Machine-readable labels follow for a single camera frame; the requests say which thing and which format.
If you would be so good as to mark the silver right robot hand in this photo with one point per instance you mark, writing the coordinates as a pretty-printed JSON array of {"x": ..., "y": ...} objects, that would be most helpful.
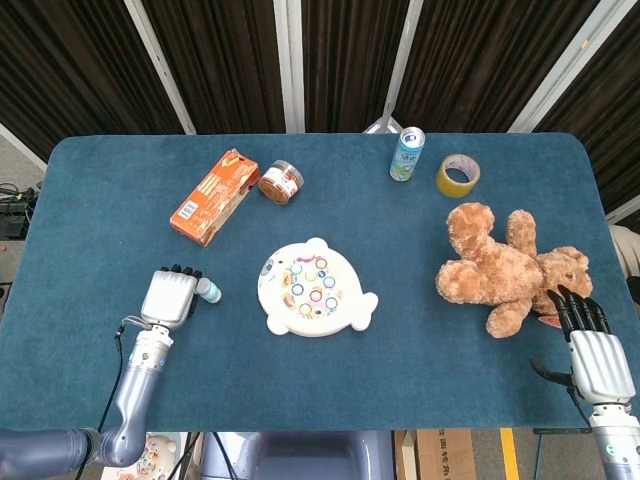
[{"x": 600, "y": 365}]

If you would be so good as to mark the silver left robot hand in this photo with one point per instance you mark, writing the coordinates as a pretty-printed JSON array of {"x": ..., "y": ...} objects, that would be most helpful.
[{"x": 167, "y": 297}]

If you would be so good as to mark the light blue toy hammer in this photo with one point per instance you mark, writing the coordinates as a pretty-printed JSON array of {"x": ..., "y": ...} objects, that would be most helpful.
[{"x": 212, "y": 292}]

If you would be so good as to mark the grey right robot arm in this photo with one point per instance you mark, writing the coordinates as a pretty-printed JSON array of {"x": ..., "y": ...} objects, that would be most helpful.
[{"x": 617, "y": 440}]

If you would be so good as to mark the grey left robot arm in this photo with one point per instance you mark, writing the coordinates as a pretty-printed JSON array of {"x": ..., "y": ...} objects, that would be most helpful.
[{"x": 132, "y": 400}]

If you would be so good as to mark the white whack-a-mole toy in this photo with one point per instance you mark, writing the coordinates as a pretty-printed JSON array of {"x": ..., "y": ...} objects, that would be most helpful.
[{"x": 345, "y": 320}]

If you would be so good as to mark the orange snack box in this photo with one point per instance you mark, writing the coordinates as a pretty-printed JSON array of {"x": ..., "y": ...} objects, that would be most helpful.
[{"x": 212, "y": 200}]

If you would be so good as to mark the brown teddy bear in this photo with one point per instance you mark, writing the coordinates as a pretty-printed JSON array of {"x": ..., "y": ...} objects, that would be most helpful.
[{"x": 500, "y": 270}]

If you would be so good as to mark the clear jar of rubber bands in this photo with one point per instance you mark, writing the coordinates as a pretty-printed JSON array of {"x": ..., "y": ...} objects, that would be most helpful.
[{"x": 280, "y": 182}]

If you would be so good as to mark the blue felt table cover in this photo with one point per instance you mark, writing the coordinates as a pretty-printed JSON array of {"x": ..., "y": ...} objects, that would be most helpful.
[{"x": 320, "y": 380}]

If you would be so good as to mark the brown cardboard box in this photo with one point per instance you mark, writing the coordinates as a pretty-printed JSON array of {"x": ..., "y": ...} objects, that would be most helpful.
[{"x": 440, "y": 455}]

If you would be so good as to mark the grey robot torso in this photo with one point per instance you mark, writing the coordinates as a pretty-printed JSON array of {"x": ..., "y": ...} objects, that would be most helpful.
[{"x": 300, "y": 457}]

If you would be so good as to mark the yellow packing tape roll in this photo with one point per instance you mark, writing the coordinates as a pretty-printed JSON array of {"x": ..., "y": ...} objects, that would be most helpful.
[{"x": 446, "y": 185}]

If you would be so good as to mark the dark brown pleated curtain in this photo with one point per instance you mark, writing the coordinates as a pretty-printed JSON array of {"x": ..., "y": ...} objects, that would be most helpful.
[{"x": 225, "y": 60}]

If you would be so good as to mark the light blue drink can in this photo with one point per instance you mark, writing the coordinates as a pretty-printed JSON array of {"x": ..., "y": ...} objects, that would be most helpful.
[{"x": 406, "y": 160}]

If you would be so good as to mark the grey metal stand foot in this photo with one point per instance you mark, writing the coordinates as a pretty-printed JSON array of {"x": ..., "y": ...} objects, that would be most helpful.
[{"x": 382, "y": 125}]

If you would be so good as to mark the black metal bracket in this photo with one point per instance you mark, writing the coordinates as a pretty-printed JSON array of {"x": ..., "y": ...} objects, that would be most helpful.
[{"x": 562, "y": 430}]

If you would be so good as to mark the white frame post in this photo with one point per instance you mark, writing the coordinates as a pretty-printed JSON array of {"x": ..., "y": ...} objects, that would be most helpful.
[
  {"x": 160, "y": 65},
  {"x": 22, "y": 145},
  {"x": 400, "y": 55},
  {"x": 290, "y": 65},
  {"x": 625, "y": 209},
  {"x": 565, "y": 70}
]

